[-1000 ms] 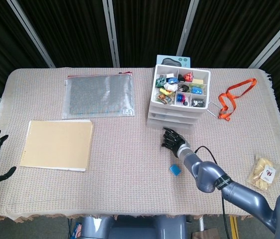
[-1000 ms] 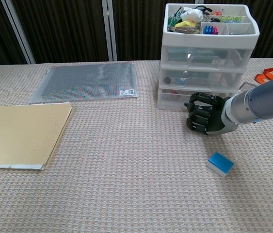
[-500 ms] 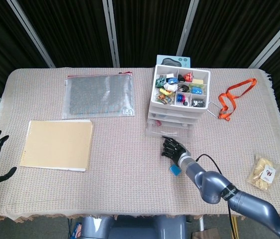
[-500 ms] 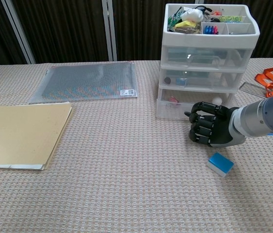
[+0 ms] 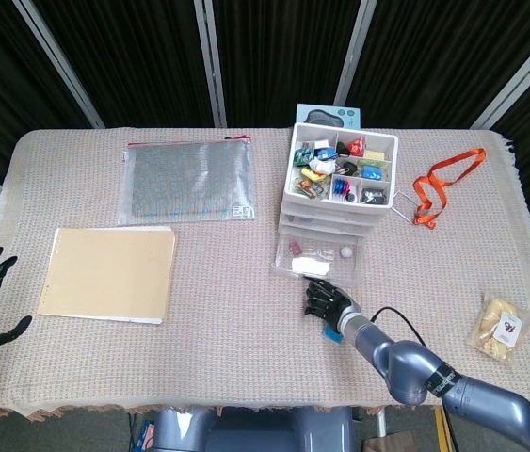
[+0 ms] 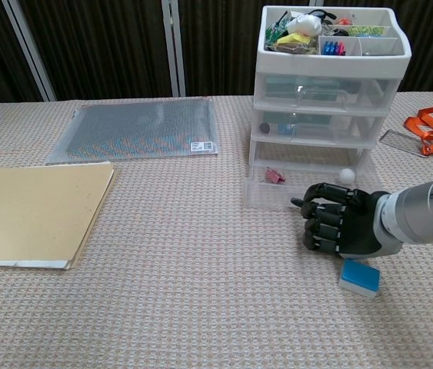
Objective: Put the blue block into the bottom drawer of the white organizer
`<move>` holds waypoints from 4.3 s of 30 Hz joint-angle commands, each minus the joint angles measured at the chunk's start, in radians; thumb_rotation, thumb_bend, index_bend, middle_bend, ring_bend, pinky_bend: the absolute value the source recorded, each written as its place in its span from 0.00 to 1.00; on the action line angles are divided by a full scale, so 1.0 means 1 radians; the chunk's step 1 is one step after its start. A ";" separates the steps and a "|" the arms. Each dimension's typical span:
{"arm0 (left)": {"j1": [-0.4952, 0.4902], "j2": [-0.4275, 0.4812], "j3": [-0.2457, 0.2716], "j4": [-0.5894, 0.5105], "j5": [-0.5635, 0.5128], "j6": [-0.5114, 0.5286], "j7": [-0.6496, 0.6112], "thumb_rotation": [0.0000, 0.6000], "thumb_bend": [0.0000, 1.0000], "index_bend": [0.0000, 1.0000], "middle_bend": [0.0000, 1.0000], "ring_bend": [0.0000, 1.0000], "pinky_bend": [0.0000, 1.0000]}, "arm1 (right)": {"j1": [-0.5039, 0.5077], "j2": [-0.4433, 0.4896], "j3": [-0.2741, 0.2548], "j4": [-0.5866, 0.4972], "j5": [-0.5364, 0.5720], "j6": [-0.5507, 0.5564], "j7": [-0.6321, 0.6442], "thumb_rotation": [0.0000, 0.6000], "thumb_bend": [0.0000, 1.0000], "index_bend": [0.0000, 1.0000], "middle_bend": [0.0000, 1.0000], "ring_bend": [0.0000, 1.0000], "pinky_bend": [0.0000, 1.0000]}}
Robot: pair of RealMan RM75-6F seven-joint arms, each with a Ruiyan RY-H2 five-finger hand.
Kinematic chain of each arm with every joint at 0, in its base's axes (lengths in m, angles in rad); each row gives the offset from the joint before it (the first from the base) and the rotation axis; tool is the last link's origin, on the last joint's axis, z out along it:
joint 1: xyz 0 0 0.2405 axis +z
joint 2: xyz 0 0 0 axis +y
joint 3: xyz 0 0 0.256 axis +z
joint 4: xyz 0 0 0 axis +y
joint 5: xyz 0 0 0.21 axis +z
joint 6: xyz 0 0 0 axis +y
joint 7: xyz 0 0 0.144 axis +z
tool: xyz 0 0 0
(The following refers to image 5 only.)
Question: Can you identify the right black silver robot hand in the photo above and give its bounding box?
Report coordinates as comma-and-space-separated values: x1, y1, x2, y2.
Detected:
302, 277, 363, 333

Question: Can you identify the blue white rectangular block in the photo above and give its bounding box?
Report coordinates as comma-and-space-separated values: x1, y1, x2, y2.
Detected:
323, 324, 345, 346

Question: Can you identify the clear drawer holding white paper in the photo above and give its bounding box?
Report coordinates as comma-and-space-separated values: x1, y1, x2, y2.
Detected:
271, 229, 365, 289

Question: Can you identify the teal product box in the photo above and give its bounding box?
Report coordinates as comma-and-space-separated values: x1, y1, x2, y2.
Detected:
296, 103, 363, 129

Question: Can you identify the white paper sheet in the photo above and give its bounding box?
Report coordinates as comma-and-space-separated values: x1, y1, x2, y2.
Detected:
291, 257, 331, 276

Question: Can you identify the beige woven tablecloth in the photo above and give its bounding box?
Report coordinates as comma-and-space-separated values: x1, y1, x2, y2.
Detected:
0, 126, 530, 419

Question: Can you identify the clear badge holder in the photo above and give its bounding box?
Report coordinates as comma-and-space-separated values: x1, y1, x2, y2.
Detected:
393, 189, 425, 222

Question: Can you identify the manila paper folder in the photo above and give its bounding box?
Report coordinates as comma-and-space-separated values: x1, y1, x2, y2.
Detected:
37, 225, 177, 326

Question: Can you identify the white crumpled wad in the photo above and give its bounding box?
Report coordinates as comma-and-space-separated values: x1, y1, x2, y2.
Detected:
309, 157, 336, 175

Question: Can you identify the grey-blue robot torso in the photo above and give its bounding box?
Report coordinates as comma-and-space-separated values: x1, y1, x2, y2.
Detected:
153, 405, 355, 452

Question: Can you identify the clear bag of yellow snacks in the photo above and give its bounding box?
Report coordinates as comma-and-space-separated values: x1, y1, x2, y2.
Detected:
469, 291, 530, 363

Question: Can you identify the grey mesh zip pouch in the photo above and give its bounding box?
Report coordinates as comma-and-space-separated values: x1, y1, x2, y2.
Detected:
117, 135, 256, 226

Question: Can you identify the blue printed packet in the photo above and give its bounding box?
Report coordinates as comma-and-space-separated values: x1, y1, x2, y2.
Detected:
135, 418, 156, 452

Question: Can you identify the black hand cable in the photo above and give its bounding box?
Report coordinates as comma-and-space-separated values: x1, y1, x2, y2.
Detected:
370, 306, 436, 350

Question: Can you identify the white plastic drawer organizer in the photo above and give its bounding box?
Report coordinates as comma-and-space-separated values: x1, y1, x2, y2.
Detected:
277, 121, 400, 236

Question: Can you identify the orange lanyard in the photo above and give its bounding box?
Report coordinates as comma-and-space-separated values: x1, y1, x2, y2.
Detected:
412, 148, 487, 226

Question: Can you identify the white partition post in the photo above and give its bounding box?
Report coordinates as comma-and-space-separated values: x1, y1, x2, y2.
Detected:
12, 0, 105, 129
193, 0, 228, 128
469, 13, 530, 131
332, 0, 378, 107

